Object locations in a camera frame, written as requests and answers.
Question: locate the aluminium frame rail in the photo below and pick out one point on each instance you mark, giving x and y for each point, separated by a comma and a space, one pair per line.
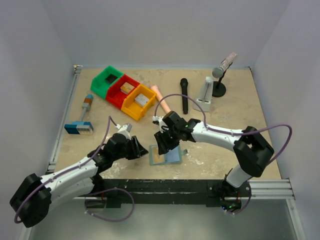
51, 157

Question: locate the toy block hammer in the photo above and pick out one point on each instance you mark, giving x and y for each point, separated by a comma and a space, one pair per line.
80, 126

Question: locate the black microphone stand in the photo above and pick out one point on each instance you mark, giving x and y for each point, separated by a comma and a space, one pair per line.
219, 88

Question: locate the yellow plastic bin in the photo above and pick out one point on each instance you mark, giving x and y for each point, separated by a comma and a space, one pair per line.
132, 109

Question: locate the tan credit card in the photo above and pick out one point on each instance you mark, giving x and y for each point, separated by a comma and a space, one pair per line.
157, 158

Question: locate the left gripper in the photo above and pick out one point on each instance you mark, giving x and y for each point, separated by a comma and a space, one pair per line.
137, 150

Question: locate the block in yellow bin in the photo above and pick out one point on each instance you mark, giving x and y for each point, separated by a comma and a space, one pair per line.
141, 100

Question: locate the green plastic bin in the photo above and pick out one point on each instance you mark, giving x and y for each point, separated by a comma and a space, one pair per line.
104, 80

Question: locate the block in red bin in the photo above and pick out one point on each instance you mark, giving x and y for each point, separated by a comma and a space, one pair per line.
126, 88

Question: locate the grey metronome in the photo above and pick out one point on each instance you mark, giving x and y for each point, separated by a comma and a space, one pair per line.
204, 98

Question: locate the pink microphone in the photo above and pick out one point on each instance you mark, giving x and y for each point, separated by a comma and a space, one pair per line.
159, 97

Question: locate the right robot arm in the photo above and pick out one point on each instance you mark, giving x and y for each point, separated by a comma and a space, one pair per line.
251, 149

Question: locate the red plastic bin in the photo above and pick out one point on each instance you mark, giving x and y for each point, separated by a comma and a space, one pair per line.
117, 93

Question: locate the sage green card holder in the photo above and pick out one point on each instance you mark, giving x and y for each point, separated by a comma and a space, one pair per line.
172, 157

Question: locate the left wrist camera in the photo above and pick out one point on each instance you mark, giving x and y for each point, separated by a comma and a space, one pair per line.
124, 129

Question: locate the glitter microphone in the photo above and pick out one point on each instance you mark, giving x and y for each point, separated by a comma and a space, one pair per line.
223, 65

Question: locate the black microphone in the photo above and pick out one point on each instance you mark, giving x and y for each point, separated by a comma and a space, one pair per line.
184, 91

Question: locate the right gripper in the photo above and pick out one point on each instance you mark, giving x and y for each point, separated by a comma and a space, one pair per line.
164, 145

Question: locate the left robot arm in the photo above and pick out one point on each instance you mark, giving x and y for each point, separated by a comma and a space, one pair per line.
38, 195

